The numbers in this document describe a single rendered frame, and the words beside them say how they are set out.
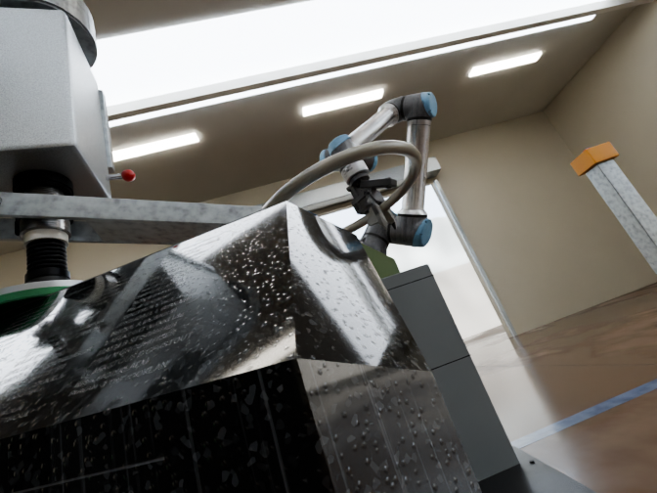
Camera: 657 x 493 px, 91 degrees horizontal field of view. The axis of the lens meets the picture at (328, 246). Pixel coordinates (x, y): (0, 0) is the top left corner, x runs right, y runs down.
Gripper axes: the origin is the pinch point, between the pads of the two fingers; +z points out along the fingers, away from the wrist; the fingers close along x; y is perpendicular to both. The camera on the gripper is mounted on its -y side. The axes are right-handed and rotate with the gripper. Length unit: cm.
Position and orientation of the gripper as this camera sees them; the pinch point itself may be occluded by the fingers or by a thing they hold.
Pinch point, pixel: (391, 224)
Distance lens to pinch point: 106.2
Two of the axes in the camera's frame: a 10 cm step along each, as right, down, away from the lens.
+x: -6.3, 0.5, -7.8
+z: 4.2, 8.6, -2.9
